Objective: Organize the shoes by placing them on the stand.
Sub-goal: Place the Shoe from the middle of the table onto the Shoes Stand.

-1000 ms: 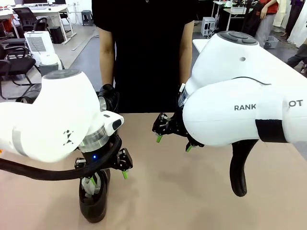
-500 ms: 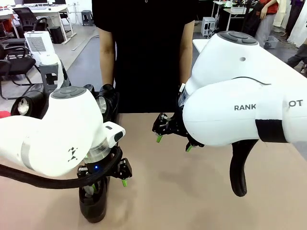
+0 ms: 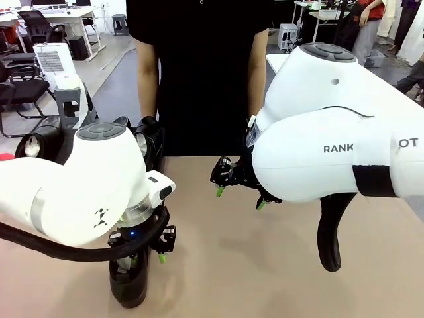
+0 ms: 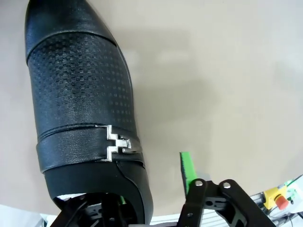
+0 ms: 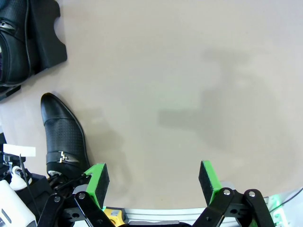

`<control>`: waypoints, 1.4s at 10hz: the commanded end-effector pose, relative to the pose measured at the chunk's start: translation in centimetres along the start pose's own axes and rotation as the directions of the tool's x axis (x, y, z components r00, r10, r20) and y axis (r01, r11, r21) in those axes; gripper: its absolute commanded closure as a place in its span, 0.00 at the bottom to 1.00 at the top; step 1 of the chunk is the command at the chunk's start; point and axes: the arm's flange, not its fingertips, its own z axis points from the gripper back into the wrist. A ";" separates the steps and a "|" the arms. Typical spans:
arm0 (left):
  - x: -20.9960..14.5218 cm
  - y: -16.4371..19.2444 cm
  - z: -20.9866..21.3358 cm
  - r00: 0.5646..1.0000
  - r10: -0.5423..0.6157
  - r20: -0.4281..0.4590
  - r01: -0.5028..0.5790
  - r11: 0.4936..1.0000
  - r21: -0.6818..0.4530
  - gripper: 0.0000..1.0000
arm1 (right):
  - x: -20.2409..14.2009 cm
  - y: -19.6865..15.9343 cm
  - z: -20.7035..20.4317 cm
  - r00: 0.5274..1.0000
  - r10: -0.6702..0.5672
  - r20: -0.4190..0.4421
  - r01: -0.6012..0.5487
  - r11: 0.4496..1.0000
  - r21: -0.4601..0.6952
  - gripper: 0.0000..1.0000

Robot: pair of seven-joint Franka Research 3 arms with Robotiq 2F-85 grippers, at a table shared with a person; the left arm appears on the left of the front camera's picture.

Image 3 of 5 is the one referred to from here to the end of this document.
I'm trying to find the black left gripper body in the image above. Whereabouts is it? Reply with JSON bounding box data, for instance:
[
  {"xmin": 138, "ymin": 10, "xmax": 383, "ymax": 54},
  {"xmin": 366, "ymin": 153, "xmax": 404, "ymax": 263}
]
[{"xmin": 119, "ymin": 220, "xmax": 156, "ymax": 248}]

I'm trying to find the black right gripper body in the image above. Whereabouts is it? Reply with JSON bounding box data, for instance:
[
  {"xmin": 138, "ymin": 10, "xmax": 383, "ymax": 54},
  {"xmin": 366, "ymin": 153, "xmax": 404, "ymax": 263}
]
[{"xmin": 237, "ymin": 154, "xmax": 266, "ymax": 193}]

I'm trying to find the black leather shoe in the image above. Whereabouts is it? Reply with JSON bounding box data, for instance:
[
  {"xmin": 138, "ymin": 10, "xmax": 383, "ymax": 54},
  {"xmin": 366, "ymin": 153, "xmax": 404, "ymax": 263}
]
[
  {"xmin": 112, "ymin": 115, "xmax": 132, "ymax": 129},
  {"xmin": 109, "ymin": 246, "xmax": 152, "ymax": 309},
  {"xmin": 15, "ymin": 115, "xmax": 64, "ymax": 160},
  {"xmin": 134, "ymin": 115, "xmax": 166, "ymax": 173}
]

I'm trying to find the person's right bare forearm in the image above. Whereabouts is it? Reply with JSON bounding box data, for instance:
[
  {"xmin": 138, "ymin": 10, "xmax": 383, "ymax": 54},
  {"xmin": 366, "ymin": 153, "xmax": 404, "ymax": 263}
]
[{"xmin": 136, "ymin": 39, "xmax": 160, "ymax": 125}]

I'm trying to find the person's left bare forearm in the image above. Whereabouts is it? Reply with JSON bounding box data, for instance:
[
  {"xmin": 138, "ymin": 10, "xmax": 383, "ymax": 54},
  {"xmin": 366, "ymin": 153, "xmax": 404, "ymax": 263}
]
[{"xmin": 248, "ymin": 29, "xmax": 271, "ymax": 120}]

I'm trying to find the person's black shirt torso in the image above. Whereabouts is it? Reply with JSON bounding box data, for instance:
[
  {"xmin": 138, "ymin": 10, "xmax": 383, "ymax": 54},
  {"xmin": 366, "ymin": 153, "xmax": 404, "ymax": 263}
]
[{"xmin": 125, "ymin": 0, "xmax": 276, "ymax": 156}]

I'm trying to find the grey plastic step stool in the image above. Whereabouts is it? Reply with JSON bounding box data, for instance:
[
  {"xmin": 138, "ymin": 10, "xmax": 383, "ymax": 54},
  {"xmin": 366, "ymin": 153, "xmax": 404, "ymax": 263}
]
[{"xmin": 53, "ymin": 82, "xmax": 99, "ymax": 129}]

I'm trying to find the white computer case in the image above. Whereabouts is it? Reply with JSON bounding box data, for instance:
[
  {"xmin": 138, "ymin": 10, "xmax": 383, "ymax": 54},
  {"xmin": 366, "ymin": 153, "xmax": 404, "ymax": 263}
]
[{"xmin": 278, "ymin": 23, "xmax": 301, "ymax": 52}]

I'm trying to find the white paper roll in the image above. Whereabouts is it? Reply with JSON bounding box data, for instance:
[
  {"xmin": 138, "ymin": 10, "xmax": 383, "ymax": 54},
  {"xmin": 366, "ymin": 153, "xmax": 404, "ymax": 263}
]
[{"xmin": 54, "ymin": 73, "xmax": 82, "ymax": 90}]

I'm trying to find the large white table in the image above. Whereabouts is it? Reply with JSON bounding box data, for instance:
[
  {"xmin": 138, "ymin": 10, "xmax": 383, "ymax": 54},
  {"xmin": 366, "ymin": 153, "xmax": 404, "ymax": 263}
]
[{"xmin": 266, "ymin": 52, "xmax": 424, "ymax": 110}]

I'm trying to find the grey storage bin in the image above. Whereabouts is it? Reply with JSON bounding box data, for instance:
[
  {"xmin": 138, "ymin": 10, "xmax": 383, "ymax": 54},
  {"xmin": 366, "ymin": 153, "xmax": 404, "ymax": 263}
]
[{"xmin": 364, "ymin": 49, "xmax": 387, "ymax": 69}]

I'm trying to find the white desk with black panel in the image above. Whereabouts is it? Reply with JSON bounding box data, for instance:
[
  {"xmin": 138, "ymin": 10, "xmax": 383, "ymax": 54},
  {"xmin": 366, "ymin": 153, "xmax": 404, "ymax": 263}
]
[{"xmin": 293, "ymin": 1, "xmax": 352, "ymax": 54}]

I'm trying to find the black cantilever office chair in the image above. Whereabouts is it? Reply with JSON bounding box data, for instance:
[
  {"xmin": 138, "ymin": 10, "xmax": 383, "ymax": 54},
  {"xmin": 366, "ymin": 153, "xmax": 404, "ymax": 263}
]
[{"xmin": 0, "ymin": 61, "xmax": 60, "ymax": 138}]

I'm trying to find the dark grey plastic stool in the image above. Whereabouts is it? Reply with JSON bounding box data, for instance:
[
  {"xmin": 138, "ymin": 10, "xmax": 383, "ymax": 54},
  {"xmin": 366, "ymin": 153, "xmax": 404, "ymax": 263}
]
[{"xmin": 112, "ymin": 13, "xmax": 129, "ymax": 36}]

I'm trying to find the bystander in dark trousers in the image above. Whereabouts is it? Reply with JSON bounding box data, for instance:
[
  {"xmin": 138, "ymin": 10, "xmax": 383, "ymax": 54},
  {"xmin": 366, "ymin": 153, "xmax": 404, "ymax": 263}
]
[{"xmin": 396, "ymin": 61, "xmax": 424, "ymax": 100}]

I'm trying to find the white air purifier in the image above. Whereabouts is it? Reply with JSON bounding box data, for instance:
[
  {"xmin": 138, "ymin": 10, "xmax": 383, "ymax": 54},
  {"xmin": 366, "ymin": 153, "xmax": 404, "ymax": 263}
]
[{"xmin": 32, "ymin": 42, "xmax": 74, "ymax": 83}]

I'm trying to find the black computer tower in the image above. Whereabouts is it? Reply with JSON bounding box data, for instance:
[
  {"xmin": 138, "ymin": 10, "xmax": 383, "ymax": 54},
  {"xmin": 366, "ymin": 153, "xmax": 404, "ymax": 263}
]
[{"xmin": 68, "ymin": 35, "xmax": 89, "ymax": 61}]

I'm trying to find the black padded chair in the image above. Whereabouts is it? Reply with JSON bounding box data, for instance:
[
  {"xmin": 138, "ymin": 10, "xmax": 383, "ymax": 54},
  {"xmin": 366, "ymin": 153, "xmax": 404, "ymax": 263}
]
[{"xmin": 0, "ymin": 52, "xmax": 37, "ymax": 67}]

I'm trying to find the cream hanging garment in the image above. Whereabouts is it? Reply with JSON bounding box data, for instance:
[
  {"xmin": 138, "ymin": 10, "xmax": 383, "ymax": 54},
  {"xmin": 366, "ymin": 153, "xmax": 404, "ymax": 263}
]
[{"xmin": 377, "ymin": 0, "xmax": 397, "ymax": 38}]

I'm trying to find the black mesh office chair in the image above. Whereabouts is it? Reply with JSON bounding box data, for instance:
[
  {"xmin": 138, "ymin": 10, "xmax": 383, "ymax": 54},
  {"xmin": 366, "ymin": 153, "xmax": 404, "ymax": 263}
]
[{"xmin": 18, "ymin": 9, "xmax": 67, "ymax": 46}]

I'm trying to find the white office desk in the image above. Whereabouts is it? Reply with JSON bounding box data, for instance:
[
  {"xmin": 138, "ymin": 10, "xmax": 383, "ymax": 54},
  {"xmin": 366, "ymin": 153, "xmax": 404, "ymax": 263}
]
[{"xmin": 0, "ymin": 5, "xmax": 107, "ymax": 62}]

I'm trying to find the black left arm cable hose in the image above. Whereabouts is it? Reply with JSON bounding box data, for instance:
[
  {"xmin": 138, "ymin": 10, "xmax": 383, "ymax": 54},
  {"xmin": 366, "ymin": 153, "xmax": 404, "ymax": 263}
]
[{"xmin": 0, "ymin": 207, "xmax": 170, "ymax": 262}]

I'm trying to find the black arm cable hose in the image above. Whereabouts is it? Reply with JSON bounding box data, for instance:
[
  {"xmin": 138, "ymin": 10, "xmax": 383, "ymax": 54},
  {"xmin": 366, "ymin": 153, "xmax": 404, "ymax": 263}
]
[
  {"xmin": 0, "ymin": 207, "xmax": 170, "ymax": 262},
  {"xmin": 317, "ymin": 191, "xmax": 357, "ymax": 273}
]

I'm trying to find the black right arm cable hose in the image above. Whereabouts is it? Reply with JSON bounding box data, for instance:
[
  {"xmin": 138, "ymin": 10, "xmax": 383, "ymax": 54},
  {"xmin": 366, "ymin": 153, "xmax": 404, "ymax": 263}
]
[{"xmin": 317, "ymin": 191, "xmax": 357, "ymax": 273}]

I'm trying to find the black velcro strap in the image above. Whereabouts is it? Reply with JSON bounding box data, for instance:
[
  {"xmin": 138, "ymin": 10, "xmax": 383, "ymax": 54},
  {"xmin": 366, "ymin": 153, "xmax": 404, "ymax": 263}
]
[{"xmin": 352, "ymin": 163, "xmax": 398, "ymax": 199}]

